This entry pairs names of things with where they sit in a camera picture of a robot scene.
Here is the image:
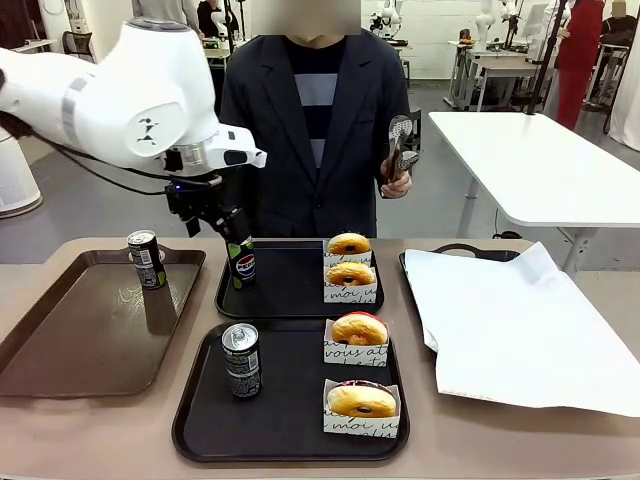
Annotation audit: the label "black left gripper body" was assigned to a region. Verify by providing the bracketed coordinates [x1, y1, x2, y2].
[163, 174, 226, 220]

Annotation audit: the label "black green Pepsi can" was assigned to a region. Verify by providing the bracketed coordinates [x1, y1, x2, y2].
[220, 323, 264, 400]
[126, 229, 169, 291]
[225, 238, 258, 291]

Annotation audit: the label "metal serving tongs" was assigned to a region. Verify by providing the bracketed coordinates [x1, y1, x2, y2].
[381, 113, 422, 185]

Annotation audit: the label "doughnut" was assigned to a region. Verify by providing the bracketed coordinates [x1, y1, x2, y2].
[322, 237, 376, 271]
[322, 267, 377, 305]
[322, 378, 403, 440]
[323, 319, 396, 369]

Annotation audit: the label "person's left hand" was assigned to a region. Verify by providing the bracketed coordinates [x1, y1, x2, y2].
[378, 164, 414, 199]

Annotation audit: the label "black serving tray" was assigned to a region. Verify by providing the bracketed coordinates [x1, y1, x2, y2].
[172, 319, 412, 464]
[214, 238, 386, 320]

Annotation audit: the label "person in dark jacket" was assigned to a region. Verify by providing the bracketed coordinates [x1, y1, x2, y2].
[219, 0, 412, 240]

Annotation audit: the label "yellow glazed donut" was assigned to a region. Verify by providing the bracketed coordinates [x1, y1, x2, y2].
[324, 261, 376, 290]

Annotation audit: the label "red glazed donut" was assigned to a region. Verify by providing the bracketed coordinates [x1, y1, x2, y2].
[330, 311, 391, 347]

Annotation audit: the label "brown serving tray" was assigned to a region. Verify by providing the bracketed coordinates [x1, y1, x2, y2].
[0, 248, 208, 400]

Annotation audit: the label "white cylindrical appliance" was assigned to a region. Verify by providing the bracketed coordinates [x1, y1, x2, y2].
[0, 127, 44, 220]

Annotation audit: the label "black office chair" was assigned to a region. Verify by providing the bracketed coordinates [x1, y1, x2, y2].
[61, 29, 97, 65]

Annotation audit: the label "white paper sheet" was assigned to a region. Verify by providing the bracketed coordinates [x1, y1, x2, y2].
[403, 239, 640, 419]

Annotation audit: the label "white folding table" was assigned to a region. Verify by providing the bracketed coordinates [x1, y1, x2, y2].
[428, 110, 640, 275]

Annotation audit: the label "grey background work table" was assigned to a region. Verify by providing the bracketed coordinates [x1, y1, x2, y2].
[447, 39, 556, 112]

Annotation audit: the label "black stand pole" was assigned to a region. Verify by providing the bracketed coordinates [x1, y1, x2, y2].
[521, 0, 569, 117]

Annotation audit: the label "person in red apron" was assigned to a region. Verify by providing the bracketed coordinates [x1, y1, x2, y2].
[553, 0, 607, 132]

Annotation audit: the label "seated person dark clothes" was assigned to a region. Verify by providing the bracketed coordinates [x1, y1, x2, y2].
[598, 0, 640, 49]

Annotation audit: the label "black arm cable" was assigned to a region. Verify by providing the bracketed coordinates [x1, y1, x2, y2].
[29, 132, 224, 197]

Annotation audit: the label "dark tray with handles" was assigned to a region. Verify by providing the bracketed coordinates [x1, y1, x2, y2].
[398, 242, 522, 354]

